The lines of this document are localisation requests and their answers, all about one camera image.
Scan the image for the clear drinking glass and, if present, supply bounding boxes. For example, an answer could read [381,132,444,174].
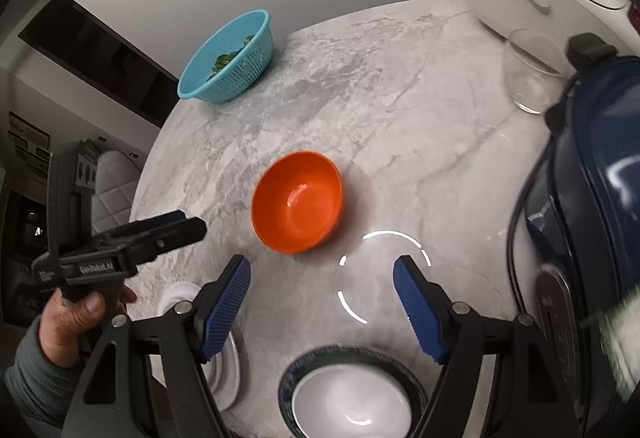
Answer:
[504,28,577,115]

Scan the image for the dark wall cabinet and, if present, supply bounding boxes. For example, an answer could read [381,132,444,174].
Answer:
[19,0,181,129]

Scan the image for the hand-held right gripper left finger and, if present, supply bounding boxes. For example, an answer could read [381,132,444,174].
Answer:
[60,255,251,438]

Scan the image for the person's left hand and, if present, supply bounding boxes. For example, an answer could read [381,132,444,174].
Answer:
[40,285,137,369]

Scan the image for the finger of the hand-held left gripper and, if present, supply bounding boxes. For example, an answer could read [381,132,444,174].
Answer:
[92,211,190,243]
[122,217,208,265]

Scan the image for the large round white plate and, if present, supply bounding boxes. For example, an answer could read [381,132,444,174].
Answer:
[158,282,247,413]

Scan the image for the white green blurred object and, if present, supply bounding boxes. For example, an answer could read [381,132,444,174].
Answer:
[580,285,640,405]

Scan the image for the person's left forearm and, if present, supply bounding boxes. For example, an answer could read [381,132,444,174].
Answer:
[4,315,88,431]

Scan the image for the green leafy vegetables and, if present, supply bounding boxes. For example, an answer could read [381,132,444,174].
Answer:
[211,35,256,77]

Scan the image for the orange bowl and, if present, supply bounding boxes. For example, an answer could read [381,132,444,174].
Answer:
[250,151,344,253]

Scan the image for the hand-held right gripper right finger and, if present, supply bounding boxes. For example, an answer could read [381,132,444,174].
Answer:
[393,256,585,438]

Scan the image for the white bowl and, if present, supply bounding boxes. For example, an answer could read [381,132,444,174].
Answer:
[291,364,413,438]

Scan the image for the green blue floral bowl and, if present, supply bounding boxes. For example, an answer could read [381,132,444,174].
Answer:
[277,344,430,438]

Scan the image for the wall photo display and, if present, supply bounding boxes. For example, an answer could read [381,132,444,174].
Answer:
[7,112,52,183]

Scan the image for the teal plastic colander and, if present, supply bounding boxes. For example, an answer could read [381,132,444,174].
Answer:
[177,9,275,104]

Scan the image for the dark blue kitchen appliance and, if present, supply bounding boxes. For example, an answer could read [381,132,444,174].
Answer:
[507,32,640,438]

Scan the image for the grey quilted chair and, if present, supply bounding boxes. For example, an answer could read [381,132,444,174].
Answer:
[92,152,143,225]

